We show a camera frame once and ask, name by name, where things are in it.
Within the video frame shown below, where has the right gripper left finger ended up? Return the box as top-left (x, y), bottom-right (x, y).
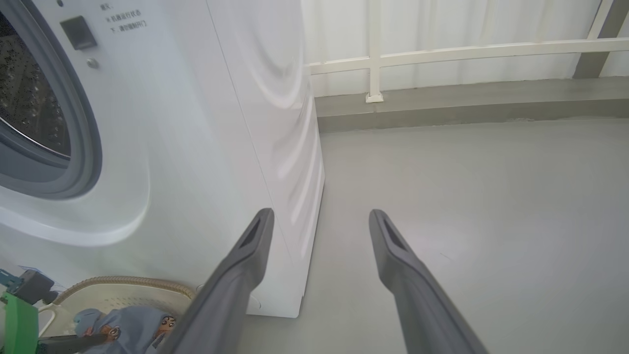
top-left (156, 207), bottom-right (275, 354)

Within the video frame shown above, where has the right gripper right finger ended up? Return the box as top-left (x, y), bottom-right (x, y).
top-left (369, 209), bottom-right (488, 354)

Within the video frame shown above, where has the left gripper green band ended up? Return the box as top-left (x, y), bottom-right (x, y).
top-left (0, 292), bottom-right (110, 354)

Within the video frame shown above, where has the blue cartoon print garment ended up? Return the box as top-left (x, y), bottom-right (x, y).
top-left (74, 306), bottom-right (178, 354)

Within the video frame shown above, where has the cream perforated laundry basket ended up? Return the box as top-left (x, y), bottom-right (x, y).
top-left (38, 276), bottom-right (198, 354)

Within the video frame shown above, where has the white front-load washing machine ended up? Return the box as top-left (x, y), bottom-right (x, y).
top-left (0, 0), bottom-right (326, 319)

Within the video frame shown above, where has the white metal railing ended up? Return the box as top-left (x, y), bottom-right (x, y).
top-left (305, 0), bottom-right (629, 104)

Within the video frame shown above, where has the grey slanted beam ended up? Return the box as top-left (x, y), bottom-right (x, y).
top-left (572, 0), bottom-right (629, 79)

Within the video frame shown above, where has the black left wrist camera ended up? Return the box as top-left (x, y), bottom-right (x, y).
top-left (17, 269), bottom-right (58, 306)

